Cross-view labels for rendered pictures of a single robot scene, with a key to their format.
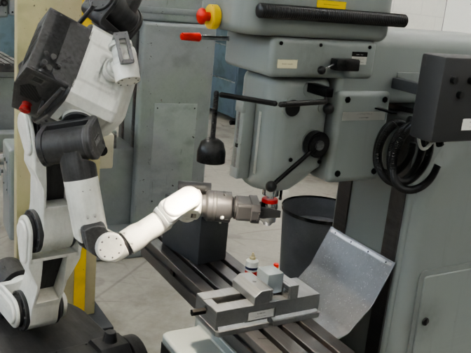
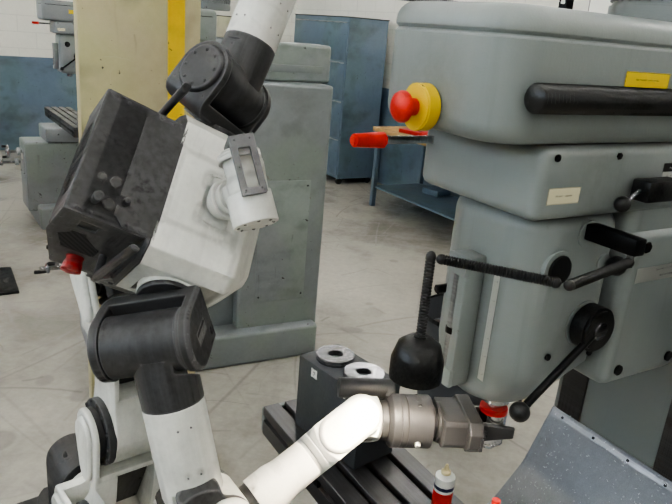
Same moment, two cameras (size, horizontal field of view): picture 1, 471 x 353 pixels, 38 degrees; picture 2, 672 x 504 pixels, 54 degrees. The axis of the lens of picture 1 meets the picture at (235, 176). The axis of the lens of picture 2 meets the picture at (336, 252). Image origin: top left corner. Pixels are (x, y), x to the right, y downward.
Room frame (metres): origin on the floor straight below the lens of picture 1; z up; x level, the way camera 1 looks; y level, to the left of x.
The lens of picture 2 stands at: (0.84, 0.20, 1.84)
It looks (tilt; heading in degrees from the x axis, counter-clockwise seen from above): 18 degrees down; 359
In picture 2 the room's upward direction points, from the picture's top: 5 degrees clockwise
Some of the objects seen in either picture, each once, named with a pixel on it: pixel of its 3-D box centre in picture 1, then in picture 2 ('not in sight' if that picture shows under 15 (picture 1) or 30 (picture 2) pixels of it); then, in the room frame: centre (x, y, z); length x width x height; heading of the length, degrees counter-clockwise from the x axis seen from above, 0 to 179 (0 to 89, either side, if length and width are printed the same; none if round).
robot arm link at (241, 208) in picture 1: (237, 208); (438, 422); (1.82, -0.01, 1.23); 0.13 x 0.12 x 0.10; 6
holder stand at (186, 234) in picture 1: (195, 224); (345, 400); (2.21, 0.12, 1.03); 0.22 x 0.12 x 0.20; 40
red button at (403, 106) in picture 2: (204, 16); (405, 106); (1.70, 0.11, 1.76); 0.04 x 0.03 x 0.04; 31
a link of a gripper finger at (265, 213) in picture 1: (269, 213); (496, 433); (1.80, -0.11, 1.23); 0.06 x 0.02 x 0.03; 96
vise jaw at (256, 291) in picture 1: (252, 288); not in sight; (1.76, -0.08, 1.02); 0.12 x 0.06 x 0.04; 31
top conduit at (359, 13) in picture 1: (335, 15); (656, 101); (1.72, -0.21, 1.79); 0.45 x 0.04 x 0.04; 121
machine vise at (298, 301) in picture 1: (258, 298); not in sight; (1.78, -0.10, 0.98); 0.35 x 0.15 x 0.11; 121
